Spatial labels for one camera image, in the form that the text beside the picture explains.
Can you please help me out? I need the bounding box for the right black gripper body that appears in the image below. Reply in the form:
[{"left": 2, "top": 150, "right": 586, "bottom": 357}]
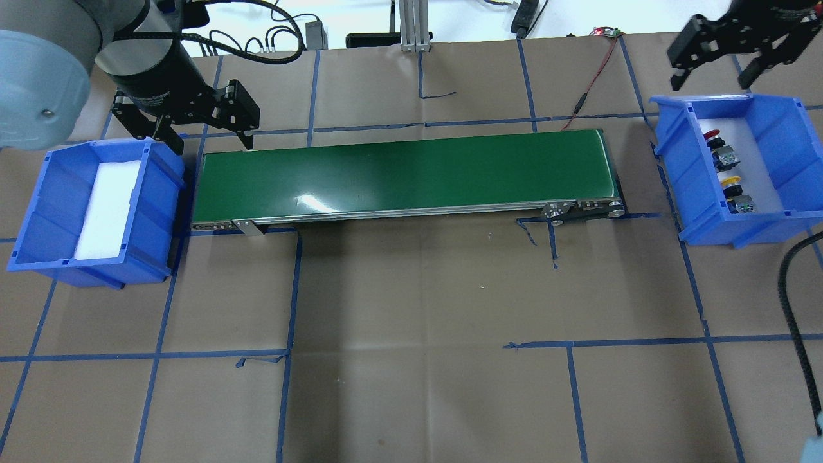
[{"left": 666, "top": 1, "right": 821, "bottom": 71}]

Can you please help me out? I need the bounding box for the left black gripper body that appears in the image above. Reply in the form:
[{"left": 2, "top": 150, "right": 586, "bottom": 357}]
[{"left": 112, "top": 78, "right": 261, "bottom": 137}]

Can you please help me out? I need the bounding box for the red mushroom push button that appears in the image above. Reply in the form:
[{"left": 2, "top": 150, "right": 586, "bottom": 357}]
[{"left": 703, "top": 129, "right": 740, "bottom": 173}]

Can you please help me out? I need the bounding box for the yellow mushroom push button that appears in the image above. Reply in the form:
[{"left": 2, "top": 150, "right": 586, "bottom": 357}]
[{"left": 720, "top": 176, "right": 757, "bottom": 214}]

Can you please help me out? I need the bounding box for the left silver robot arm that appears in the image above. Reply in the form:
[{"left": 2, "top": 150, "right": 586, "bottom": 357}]
[{"left": 1, "top": 1, "right": 260, "bottom": 154}]

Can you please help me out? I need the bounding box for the right blue plastic bin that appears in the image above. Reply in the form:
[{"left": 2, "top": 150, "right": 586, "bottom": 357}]
[{"left": 651, "top": 94, "right": 822, "bottom": 248}]

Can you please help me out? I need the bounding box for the blue plastic bin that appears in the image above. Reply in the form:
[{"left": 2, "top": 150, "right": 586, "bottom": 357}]
[
  {"left": 8, "top": 140, "right": 185, "bottom": 289},
  {"left": 651, "top": 94, "right": 822, "bottom": 248}
]

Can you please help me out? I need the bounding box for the green conveyor belt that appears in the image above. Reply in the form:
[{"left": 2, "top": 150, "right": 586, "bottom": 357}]
[{"left": 191, "top": 129, "right": 628, "bottom": 234}]

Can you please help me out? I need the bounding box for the left blue plastic bin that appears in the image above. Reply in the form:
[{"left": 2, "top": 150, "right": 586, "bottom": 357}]
[{"left": 8, "top": 140, "right": 185, "bottom": 289}]

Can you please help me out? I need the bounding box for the black power adapter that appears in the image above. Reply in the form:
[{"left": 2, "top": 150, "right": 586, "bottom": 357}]
[{"left": 511, "top": 0, "right": 540, "bottom": 39}]

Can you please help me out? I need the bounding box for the red black wire pair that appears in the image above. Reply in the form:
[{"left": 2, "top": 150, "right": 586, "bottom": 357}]
[{"left": 561, "top": 26, "right": 624, "bottom": 133}]

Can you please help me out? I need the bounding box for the aluminium frame post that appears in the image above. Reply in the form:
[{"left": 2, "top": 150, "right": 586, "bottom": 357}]
[{"left": 395, "top": 0, "right": 431, "bottom": 53}]

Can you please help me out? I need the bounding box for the black braided cable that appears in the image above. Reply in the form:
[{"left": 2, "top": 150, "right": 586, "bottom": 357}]
[{"left": 777, "top": 230, "right": 823, "bottom": 420}]

